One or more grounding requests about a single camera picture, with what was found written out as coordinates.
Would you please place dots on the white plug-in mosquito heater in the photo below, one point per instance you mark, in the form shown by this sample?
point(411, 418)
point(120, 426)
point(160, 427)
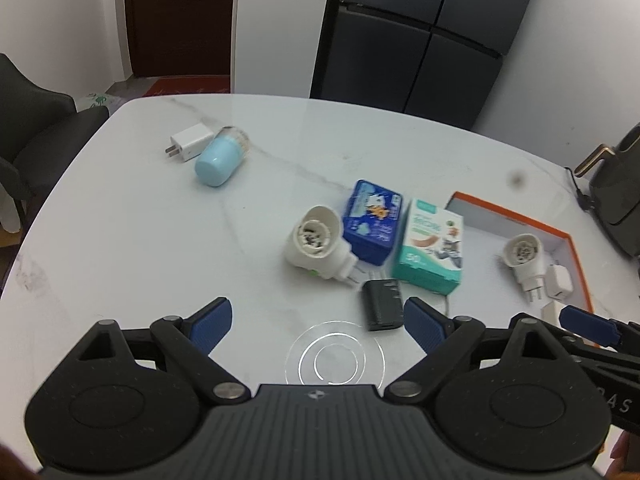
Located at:
point(315, 240)
point(522, 255)

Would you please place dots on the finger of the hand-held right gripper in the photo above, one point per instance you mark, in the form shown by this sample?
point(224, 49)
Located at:
point(587, 322)

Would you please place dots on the white plastic bag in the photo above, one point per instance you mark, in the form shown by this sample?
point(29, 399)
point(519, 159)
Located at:
point(9, 212)

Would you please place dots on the dark brown door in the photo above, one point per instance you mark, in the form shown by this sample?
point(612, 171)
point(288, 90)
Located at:
point(180, 20)

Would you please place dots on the small white wall charger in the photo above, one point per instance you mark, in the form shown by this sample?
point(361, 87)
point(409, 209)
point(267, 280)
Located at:
point(559, 282)

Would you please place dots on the light blue plastic bottle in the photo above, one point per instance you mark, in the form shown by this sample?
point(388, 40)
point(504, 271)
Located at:
point(217, 160)

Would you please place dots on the teal bandage box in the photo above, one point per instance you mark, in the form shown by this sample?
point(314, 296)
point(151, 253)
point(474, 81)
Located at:
point(430, 250)

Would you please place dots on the green and white bag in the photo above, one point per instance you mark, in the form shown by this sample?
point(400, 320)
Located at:
point(97, 100)

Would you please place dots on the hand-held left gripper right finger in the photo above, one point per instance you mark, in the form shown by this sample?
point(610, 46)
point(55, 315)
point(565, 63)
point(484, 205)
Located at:
point(422, 327)

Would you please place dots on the dark air fryer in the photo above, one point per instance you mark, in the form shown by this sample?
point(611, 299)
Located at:
point(620, 195)

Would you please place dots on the orange and white cardboard tray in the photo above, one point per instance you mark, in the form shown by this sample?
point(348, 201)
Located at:
point(475, 222)

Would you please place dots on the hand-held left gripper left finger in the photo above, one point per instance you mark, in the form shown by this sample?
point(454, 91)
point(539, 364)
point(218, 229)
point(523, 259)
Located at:
point(212, 325)

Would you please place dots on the brown cardboard box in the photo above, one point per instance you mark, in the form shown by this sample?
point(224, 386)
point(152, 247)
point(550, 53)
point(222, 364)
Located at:
point(7, 240)

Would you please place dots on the red doormat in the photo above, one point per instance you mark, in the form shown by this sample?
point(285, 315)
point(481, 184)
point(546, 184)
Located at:
point(190, 86)

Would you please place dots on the black USB wall charger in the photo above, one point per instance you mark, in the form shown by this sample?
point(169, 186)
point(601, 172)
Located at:
point(382, 307)

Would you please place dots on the dark grey chair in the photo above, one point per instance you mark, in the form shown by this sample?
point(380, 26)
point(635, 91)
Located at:
point(35, 120)

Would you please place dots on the white USB wall charger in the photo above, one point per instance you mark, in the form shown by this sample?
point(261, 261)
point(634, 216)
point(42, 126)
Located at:
point(192, 142)

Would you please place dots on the black four-door refrigerator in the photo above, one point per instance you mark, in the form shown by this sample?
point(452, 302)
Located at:
point(400, 35)

